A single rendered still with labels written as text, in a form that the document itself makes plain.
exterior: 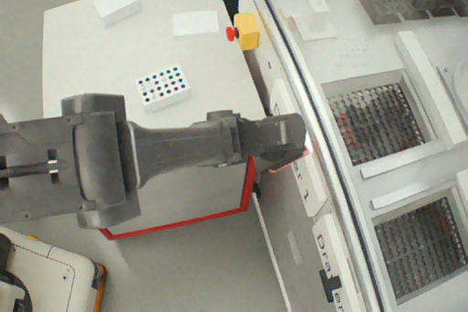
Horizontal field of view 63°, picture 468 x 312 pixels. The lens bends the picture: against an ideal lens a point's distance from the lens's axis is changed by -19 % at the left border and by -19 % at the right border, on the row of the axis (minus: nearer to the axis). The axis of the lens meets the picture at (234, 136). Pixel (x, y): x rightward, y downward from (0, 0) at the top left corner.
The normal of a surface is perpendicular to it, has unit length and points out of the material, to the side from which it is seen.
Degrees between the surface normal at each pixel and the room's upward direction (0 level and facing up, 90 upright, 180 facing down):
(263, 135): 46
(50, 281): 0
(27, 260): 0
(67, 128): 36
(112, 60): 0
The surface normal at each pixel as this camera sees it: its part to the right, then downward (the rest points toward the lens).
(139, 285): 0.04, -0.44
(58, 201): 0.51, -0.11
